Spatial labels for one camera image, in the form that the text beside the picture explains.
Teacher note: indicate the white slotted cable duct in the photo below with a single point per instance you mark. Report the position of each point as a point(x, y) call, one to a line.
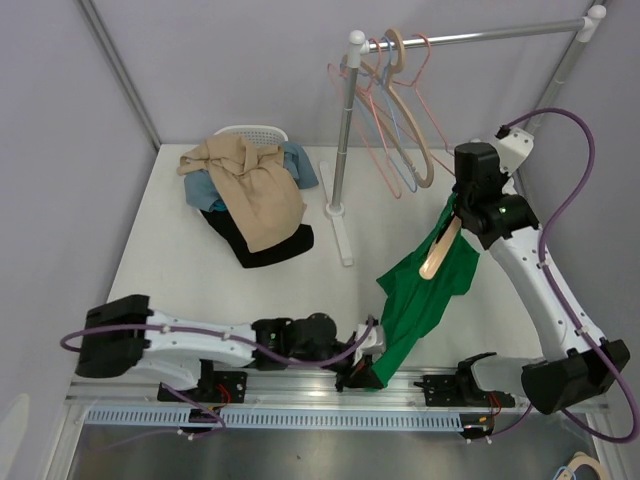
point(240, 418)

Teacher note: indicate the beige hanger on floor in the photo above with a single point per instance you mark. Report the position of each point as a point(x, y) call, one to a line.
point(578, 461)

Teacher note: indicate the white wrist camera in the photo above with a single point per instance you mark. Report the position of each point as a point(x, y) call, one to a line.
point(372, 344)
point(513, 145)

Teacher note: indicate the white perforated plastic basket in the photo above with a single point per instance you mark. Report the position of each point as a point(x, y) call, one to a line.
point(259, 135)

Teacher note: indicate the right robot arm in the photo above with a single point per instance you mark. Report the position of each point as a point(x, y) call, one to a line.
point(578, 362)

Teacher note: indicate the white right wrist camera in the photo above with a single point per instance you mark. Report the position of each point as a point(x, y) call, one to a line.
point(513, 145)

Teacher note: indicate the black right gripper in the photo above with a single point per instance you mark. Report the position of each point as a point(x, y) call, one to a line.
point(455, 189)

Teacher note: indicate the silver white clothes rack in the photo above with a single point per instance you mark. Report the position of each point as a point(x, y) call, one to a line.
point(361, 48)

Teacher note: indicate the teal t shirt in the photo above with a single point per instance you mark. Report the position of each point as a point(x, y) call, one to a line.
point(218, 206)

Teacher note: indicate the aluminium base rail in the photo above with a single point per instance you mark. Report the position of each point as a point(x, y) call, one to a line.
point(286, 389)

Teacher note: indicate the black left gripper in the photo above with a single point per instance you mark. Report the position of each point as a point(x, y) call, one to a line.
point(364, 376)

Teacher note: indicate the grey wall corner profile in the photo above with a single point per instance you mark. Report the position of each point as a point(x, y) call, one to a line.
point(103, 39)

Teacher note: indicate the light blue wire hanger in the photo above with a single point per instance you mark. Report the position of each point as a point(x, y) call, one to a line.
point(394, 115)

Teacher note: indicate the black t shirt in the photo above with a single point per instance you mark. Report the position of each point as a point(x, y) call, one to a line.
point(299, 243)

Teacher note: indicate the green t shirt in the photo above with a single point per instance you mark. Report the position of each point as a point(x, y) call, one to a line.
point(415, 306)

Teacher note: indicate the grey blue t shirt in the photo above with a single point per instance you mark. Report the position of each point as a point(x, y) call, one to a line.
point(201, 193)

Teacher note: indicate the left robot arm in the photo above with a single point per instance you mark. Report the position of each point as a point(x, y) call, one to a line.
point(128, 336)

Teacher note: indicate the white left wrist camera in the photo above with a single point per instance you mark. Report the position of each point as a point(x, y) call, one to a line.
point(372, 344)

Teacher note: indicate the beige t shirt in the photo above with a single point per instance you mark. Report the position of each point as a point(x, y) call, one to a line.
point(261, 196)

